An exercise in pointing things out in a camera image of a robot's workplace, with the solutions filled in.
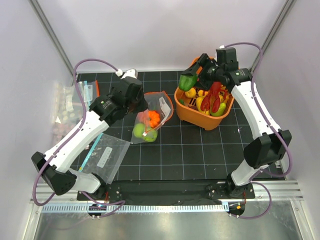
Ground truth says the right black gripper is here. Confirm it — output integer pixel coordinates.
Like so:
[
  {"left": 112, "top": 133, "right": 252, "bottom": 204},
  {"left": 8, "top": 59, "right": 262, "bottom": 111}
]
[{"left": 182, "top": 53, "right": 224, "bottom": 92}]

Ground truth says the green bell pepper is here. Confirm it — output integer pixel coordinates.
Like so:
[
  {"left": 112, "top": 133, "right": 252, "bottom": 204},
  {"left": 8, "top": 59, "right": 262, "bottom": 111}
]
[{"left": 178, "top": 74, "right": 198, "bottom": 92}]

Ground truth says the peach fruit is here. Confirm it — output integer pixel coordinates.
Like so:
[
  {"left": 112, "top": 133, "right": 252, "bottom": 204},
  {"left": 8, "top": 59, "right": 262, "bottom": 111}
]
[{"left": 137, "top": 111, "right": 149, "bottom": 125}]

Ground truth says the small orange pumpkin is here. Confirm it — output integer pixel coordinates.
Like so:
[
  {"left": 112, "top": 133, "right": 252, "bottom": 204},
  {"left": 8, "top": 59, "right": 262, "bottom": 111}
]
[{"left": 148, "top": 110, "right": 161, "bottom": 128}]

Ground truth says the orange zipper clear bag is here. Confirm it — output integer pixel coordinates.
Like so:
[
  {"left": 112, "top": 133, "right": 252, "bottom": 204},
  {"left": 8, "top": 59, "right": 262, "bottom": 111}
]
[{"left": 130, "top": 91, "right": 174, "bottom": 144}]

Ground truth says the green apple top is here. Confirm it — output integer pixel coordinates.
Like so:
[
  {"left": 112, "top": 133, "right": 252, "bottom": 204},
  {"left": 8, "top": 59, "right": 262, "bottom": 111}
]
[{"left": 133, "top": 123, "right": 146, "bottom": 138}]

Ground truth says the green apple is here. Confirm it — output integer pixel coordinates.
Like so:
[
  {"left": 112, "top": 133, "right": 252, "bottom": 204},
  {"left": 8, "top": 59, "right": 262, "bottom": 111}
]
[
  {"left": 133, "top": 123, "right": 146, "bottom": 138},
  {"left": 143, "top": 130, "right": 158, "bottom": 143}
]

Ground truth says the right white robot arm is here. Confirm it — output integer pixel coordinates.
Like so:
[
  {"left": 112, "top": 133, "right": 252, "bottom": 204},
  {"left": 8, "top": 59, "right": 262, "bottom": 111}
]
[{"left": 178, "top": 45, "right": 292, "bottom": 198}]

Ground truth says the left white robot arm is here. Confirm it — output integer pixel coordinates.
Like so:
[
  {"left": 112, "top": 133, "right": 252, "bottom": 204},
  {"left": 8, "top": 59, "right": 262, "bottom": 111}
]
[{"left": 31, "top": 69, "right": 148, "bottom": 200}]

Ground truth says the clear bag white label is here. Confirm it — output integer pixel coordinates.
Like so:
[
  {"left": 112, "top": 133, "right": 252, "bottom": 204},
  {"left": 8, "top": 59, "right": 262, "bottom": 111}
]
[{"left": 78, "top": 133, "right": 131, "bottom": 185}]

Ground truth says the yellow orange fruit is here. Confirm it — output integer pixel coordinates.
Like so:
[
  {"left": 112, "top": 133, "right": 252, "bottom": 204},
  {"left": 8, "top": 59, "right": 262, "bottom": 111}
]
[{"left": 184, "top": 87, "right": 197, "bottom": 99}]

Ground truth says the red toy lobster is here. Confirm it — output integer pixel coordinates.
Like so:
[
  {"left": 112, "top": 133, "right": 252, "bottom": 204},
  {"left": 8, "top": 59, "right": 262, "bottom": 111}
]
[{"left": 202, "top": 81, "right": 229, "bottom": 113}]

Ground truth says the small green chili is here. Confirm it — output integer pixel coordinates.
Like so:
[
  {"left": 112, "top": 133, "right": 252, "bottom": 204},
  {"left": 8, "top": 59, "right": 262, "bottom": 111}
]
[{"left": 179, "top": 99, "right": 185, "bottom": 106}]

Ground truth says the green pear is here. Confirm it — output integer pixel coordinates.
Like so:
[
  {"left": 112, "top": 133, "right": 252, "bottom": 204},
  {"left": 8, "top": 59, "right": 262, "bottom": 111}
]
[{"left": 210, "top": 102, "right": 227, "bottom": 117}]

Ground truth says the orange plastic basket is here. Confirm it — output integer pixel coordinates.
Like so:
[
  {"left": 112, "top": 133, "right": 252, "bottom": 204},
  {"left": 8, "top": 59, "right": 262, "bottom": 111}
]
[{"left": 174, "top": 56, "right": 235, "bottom": 131}]

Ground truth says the black grid mat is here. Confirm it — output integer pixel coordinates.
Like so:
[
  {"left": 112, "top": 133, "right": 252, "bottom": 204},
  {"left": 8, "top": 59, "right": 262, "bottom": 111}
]
[{"left": 46, "top": 69, "right": 287, "bottom": 182}]

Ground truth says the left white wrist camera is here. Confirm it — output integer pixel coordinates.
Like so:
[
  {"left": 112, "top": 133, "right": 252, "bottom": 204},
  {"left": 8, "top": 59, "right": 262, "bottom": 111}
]
[{"left": 115, "top": 68, "right": 138, "bottom": 79}]

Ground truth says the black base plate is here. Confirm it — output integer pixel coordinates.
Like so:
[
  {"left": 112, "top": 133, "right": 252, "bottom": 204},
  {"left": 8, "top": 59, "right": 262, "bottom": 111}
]
[{"left": 76, "top": 180, "right": 256, "bottom": 202}]

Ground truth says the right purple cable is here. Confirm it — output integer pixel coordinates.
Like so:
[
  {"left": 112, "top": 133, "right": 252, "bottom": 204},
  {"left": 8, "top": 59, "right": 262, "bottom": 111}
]
[{"left": 224, "top": 41, "right": 294, "bottom": 220}]

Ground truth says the left aluminium frame post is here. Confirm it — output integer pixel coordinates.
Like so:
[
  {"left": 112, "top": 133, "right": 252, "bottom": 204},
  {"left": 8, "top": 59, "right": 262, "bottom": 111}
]
[{"left": 28, "top": 0, "right": 74, "bottom": 75}]

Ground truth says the aluminium frame post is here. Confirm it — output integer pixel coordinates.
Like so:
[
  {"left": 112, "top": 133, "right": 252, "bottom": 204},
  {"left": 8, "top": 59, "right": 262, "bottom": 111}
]
[
  {"left": 249, "top": 0, "right": 297, "bottom": 75},
  {"left": 28, "top": 0, "right": 74, "bottom": 75}
]

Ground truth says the right aluminium frame post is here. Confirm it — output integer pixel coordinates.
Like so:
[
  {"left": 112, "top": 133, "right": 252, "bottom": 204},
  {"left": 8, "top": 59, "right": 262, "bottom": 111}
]
[{"left": 249, "top": 0, "right": 297, "bottom": 75}]

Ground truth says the slotted cable duct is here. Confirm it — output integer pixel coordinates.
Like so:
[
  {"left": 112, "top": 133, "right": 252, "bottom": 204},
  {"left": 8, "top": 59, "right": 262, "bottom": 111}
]
[{"left": 41, "top": 202, "right": 229, "bottom": 214}]

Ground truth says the aluminium front rail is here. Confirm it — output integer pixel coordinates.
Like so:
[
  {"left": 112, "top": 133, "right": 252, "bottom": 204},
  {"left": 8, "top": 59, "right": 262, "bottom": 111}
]
[{"left": 36, "top": 180, "right": 304, "bottom": 203}]

